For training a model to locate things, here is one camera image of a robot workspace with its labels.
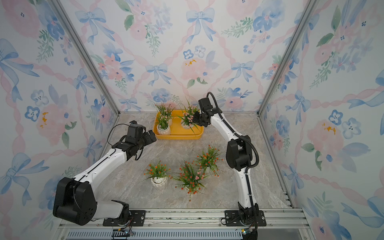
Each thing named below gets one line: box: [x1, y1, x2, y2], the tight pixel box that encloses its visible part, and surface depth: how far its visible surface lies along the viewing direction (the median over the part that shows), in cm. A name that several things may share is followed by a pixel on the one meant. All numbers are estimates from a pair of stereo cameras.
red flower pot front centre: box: [170, 161, 208, 202], surface depth 74 cm
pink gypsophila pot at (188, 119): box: [177, 100, 201, 134], surface depth 90 cm
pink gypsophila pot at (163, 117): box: [155, 104, 176, 135], surface depth 102 cm
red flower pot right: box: [192, 144, 224, 177], surface depth 81 cm
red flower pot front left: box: [144, 160, 171, 188], surface depth 80 cm
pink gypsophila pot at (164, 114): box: [154, 103, 180, 126], surface depth 102 cm
